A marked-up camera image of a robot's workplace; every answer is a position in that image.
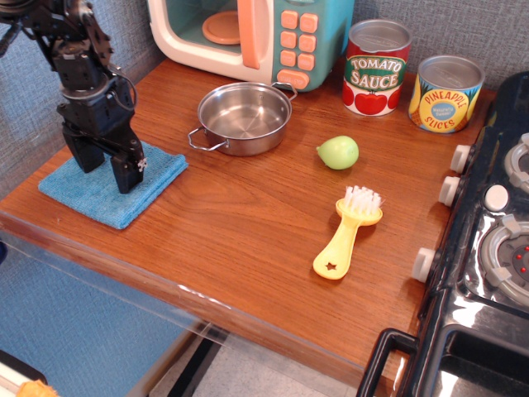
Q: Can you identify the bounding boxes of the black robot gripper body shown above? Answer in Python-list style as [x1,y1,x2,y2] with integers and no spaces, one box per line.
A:
[57,76,144,160]

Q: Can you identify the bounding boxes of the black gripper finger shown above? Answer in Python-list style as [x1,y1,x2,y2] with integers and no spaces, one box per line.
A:
[111,153,147,194]
[62,123,105,173]

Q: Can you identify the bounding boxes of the blue cloth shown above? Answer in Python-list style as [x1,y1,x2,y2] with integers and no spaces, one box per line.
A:
[38,142,188,230]

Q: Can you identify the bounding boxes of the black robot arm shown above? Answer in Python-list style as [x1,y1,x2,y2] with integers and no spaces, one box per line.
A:
[1,1,147,194]

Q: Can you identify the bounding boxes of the yellow dish brush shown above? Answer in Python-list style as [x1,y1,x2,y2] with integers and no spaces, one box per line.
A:
[312,185,383,280]

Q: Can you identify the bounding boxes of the small steel pan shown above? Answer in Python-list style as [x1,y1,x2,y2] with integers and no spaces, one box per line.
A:
[188,82,298,156]

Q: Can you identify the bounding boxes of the clear acrylic barrier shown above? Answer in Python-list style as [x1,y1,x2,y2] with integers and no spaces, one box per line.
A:
[1,213,360,396]

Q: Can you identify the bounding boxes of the green toy pear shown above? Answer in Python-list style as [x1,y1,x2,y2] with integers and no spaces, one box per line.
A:
[316,136,360,170]

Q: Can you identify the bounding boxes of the teal toy microwave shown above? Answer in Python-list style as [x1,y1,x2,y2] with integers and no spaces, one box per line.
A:
[147,0,355,92]

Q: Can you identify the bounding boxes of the orange fuzzy object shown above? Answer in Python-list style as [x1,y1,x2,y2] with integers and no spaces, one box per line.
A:
[16,380,59,397]

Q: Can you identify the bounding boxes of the tomato sauce can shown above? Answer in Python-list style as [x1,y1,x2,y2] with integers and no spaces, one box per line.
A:
[342,19,412,117]

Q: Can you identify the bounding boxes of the pineapple slices can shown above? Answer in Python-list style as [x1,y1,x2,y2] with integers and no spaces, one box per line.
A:
[408,55,485,134]

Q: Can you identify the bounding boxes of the black toy stove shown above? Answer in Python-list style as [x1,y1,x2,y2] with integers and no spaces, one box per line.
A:
[357,72,528,396]

